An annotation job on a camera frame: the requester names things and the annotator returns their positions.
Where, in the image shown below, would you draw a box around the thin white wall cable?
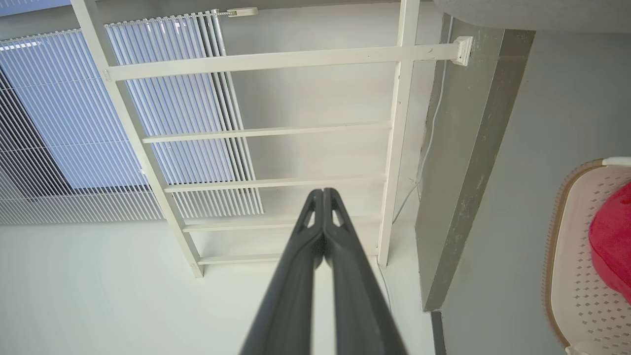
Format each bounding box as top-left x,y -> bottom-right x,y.
377,15 -> 454,316

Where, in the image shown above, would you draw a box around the white wall socket plate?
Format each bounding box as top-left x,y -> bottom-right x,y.
71,0 -> 474,278

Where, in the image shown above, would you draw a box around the red garment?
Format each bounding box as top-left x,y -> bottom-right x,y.
588,181 -> 631,304

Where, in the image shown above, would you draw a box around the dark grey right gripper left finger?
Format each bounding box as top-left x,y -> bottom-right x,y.
240,189 -> 324,355

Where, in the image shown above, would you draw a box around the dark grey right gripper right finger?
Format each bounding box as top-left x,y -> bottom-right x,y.
324,188 -> 409,355

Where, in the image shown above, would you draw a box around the pink perforated laundry basket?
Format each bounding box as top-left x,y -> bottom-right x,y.
544,157 -> 631,355

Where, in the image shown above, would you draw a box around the white vertical window blinds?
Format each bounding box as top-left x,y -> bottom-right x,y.
0,10 -> 264,226

